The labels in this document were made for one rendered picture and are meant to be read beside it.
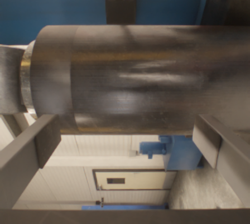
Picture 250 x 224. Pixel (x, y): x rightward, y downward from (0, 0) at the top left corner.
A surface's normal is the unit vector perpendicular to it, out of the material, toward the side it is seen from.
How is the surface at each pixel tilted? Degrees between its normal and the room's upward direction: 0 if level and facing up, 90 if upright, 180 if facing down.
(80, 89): 90
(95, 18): 90
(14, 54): 138
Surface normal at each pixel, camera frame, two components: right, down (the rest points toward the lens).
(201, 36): 0.00, -0.57
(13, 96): 0.74, 0.03
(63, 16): 0.00, 0.62
